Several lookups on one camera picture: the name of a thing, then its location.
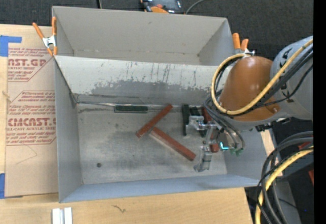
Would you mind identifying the black cylinder on white bracket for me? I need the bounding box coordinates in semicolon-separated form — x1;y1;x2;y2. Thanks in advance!
255;123;272;132

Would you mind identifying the brown cardboard board, red print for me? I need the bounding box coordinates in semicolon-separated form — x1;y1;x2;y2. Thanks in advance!
0;23;60;198

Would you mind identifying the red-brown flat block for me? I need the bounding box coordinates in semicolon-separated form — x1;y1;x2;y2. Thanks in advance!
135;104;174;139
149;127;197;162
202;106;213;125

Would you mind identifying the dark green flat block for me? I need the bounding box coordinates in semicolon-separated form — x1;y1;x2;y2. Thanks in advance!
114;105;149;114
181;103;191;137

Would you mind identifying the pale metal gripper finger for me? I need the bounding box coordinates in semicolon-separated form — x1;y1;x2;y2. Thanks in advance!
193;145;213;173
185;115;208;136

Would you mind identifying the grey metal bin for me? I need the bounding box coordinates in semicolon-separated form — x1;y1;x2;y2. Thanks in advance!
51;6;267;204

